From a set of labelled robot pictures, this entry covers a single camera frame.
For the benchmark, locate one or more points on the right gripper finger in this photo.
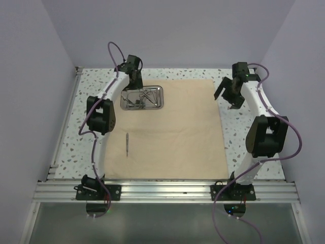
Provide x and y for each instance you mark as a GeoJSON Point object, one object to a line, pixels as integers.
{"type": "Point", "coordinates": [224, 85]}
{"type": "Point", "coordinates": [236, 102]}

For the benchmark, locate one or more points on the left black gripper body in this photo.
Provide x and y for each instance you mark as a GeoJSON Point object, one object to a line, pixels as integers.
{"type": "Point", "coordinates": [137, 83]}

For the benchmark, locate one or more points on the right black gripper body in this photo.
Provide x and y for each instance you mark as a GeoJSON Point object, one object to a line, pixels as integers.
{"type": "Point", "coordinates": [231, 94]}

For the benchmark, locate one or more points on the steel instrument tray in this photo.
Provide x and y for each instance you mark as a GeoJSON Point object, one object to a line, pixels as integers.
{"type": "Point", "coordinates": [130, 99]}

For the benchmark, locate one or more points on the beige cloth wrap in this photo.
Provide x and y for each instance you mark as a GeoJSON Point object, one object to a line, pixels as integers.
{"type": "Point", "coordinates": [182, 140]}

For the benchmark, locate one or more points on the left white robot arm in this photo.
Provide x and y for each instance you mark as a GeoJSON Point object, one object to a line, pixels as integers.
{"type": "Point", "coordinates": [101, 119]}

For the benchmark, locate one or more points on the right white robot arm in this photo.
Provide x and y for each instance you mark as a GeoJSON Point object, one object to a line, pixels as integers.
{"type": "Point", "coordinates": [264, 139]}

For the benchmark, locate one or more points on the steel surgical scissors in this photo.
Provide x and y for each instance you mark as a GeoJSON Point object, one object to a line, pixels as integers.
{"type": "Point", "coordinates": [148, 98]}

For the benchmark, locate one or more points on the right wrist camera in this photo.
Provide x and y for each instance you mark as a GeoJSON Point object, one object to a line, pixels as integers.
{"type": "Point", "coordinates": [239, 69]}

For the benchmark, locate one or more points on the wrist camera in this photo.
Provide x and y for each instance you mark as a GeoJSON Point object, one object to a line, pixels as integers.
{"type": "Point", "coordinates": [239, 69]}
{"type": "Point", "coordinates": [134, 62]}

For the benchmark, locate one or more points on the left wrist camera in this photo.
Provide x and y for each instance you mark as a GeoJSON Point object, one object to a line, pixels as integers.
{"type": "Point", "coordinates": [134, 62]}

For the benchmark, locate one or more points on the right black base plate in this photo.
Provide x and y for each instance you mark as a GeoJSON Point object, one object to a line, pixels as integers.
{"type": "Point", "coordinates": [235, 192]}

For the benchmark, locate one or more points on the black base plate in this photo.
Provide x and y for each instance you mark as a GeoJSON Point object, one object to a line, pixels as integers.
{"type": "Point", "coordinates": [235, 192]}
{"type": "Point", "coordinates": [88, 194]}

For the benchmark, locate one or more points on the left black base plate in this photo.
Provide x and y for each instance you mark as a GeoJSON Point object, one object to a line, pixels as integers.
{"type": "Point", "coordinates": [88, 194]}

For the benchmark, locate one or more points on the aluminium rail frame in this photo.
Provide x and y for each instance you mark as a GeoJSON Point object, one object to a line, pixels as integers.
{"type": "Point", "coordinates": [165, 191]}

